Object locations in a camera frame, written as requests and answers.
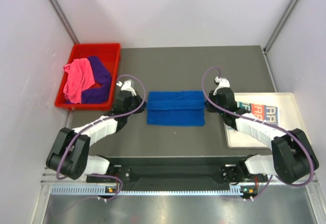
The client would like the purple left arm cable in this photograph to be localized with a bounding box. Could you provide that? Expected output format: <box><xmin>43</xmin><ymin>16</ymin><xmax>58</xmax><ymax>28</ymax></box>
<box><xmin>56</xmin><ymin>74</ymin><xmax>147</xmax><ymax>202</ymax></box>

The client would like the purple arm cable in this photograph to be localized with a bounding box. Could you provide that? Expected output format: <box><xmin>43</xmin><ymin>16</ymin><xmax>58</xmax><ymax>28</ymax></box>
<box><xmin>56</xmin><ymin>74</ymin><xmax>147</xmax><ymax>202</ymax></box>
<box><xmin>202</xmin><ymin>67</ymin><xmax>315</xmax><ymax>202</ymax></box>

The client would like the white plastic tray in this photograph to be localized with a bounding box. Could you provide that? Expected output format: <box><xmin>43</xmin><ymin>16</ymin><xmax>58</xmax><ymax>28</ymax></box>
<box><xmin>225</xmin><ymin>93</ymin><xmax>308</xmax><ymax>149</ymax></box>

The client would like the dark blue towel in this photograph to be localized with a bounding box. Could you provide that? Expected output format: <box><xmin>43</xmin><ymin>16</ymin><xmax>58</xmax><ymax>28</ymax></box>
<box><xmin>146</xmin><ymin>91</ymin><xmax>205</xmax><ymax>127</ymax></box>

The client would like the aluminium frame rail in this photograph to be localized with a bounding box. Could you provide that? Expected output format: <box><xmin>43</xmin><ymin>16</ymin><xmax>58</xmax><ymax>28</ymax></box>
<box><xmin>41</xmin><ymin>168</ymin><xmax>87</xmax><ymax>184</ymax></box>

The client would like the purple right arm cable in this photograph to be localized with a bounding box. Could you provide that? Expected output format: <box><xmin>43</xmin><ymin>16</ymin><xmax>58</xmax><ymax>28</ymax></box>
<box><xmin>202</xmin><ymin>67</ymin><xmax>315</xmax><ymax>202</ymax></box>

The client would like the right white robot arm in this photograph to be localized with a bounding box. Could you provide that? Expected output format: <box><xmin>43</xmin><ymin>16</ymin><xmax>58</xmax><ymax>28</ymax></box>
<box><xmin>204</xmin><ymin>88</ymin><xmax>319</xmax><ymax>186</ymax></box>

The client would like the beige rabbit letter towel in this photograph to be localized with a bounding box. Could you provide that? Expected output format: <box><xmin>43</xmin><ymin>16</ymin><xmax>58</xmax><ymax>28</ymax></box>
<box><xmin>237</xmin><ymin>102</ymin><xmax>279</xmax><ymax>126</ymax></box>

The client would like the pink towel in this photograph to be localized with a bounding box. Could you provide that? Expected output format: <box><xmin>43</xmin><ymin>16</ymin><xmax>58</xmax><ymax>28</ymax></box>
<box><xmin>63</xmin><ymin>58</ymin><xmax>95</xmax><ymax>104</ymax></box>

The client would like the purple towel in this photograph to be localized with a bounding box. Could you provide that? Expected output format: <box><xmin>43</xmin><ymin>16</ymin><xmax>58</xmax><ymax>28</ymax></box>
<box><xmin>81</xmin><ymin>56</ymin><xmax>112</xmax><ymax>104</ymax></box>

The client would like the grey slotted cable duct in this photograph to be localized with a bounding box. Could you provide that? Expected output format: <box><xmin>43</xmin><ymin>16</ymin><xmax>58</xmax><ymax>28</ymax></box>
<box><xmin>50</xmin><ymin>185</ymin><xmax>243</xmax><ymax>196</ymax></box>

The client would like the red plastic bin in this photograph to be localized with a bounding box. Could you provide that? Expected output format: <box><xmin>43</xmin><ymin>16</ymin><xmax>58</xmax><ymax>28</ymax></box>
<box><xmin>55</xmin><ymin>43</ymin><xmax>121</xmax><ymax>111</ymax></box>

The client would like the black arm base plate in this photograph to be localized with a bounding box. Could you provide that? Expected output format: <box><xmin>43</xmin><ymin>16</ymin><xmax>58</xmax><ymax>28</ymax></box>
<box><xmin>86</xmin><ymin>157</ymin><xmax>255</xmax><ymax>187</ymax></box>

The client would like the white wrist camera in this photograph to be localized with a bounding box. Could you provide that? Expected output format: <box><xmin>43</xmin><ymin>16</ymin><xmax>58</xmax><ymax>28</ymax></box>
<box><xmin>116</xmin><ymin>79</ymin><xmax>137</xmax><ymax>96</ymax></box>
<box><xmin>213</xmin><ymin>76</ymin><xmax>230</xmax><ymax>95</ymax></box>

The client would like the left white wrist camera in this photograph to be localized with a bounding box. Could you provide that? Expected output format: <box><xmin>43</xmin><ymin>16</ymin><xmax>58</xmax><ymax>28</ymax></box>
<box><xmin>116</xmin><ymin>79</ymin><xmax>137</xmax><ymax>96</ymax></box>

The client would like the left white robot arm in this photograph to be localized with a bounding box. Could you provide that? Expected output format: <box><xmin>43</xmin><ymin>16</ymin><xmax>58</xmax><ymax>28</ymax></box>
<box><xmin>46</xmin><ymin>91</ymin><xmax>147</xmax><ymax>182</ymax></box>

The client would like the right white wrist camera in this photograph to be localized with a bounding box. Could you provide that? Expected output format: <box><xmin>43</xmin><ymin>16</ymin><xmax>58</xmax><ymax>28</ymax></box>
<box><xmin>213</xmin><ymin>76</ymin><xmax>230</xmax><ymax>95</ymax></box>

